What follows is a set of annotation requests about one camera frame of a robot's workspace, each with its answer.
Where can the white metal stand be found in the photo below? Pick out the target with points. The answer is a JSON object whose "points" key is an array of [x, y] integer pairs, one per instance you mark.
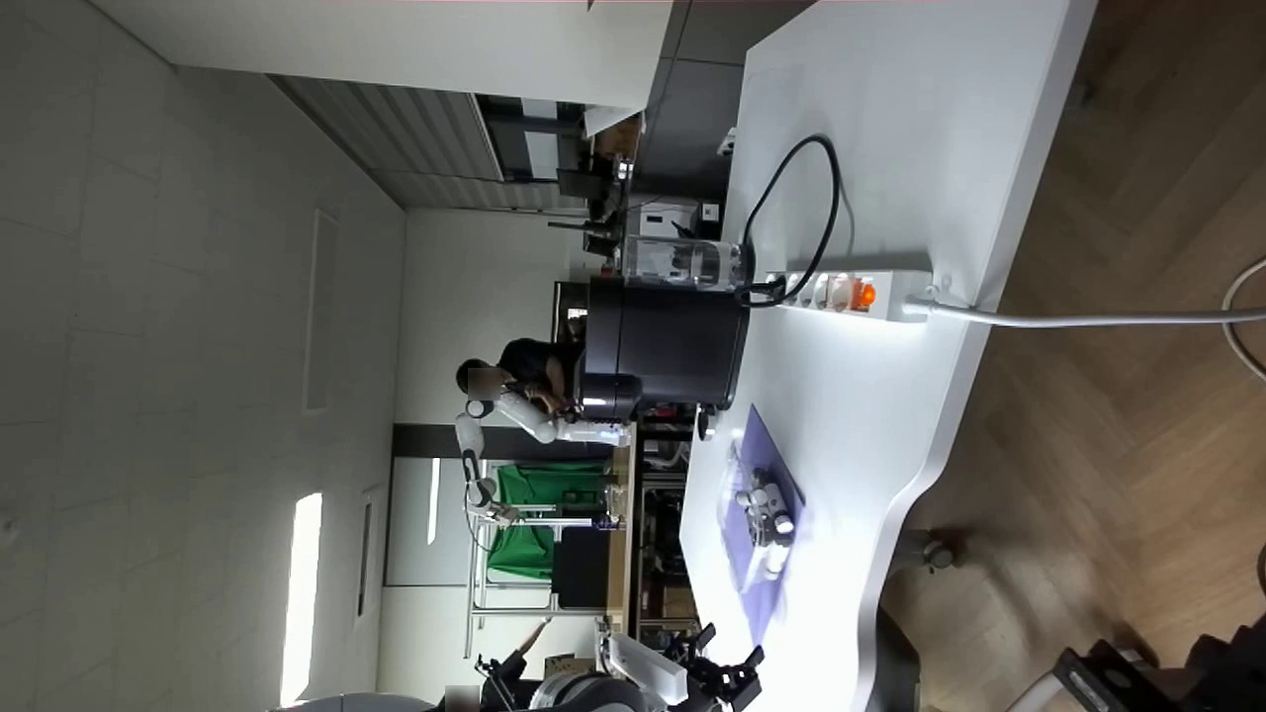
{"points": [[475, 557]]}

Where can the white container lid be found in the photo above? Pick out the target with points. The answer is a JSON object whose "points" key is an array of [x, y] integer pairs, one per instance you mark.
{"points": [[772, 560]]}

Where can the wooden shelf unit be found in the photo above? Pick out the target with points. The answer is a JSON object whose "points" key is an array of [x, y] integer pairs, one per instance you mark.
{"points": [[653, 529]]}

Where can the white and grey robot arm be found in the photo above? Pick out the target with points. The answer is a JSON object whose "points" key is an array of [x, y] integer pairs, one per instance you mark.
{"points": [[618, 678]]}

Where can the small black monitor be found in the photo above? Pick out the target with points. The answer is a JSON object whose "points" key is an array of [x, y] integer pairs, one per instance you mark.
{"points": [[581, 566]]}

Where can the silver machine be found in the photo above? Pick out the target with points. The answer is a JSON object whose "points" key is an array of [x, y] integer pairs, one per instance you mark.
{"points": [[668, 239]]}

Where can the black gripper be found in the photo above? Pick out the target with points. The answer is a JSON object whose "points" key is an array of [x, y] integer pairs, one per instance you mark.
{"points": [[689, 666]]}

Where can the grey slatted blind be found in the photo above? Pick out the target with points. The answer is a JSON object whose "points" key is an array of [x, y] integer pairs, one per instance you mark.
{"points": [[420, 144]]}

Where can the black computer monitor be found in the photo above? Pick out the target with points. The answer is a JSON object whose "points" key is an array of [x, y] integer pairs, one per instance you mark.
{"points": [[659, 346]]}

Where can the person in black shirt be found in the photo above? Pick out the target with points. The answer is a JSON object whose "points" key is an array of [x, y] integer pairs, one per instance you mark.
{"points": [[519, 370]]}

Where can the white power strip orange switch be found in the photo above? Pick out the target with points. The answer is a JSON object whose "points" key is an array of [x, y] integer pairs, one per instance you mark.
{"points": [[858, 295]]}

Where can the purple mat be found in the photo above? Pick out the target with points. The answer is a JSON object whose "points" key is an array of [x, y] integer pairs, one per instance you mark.
{"points": [[765, 449]]}

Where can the green cloth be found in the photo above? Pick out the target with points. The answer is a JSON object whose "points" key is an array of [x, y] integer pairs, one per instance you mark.
{"points": [[547, 508]]}

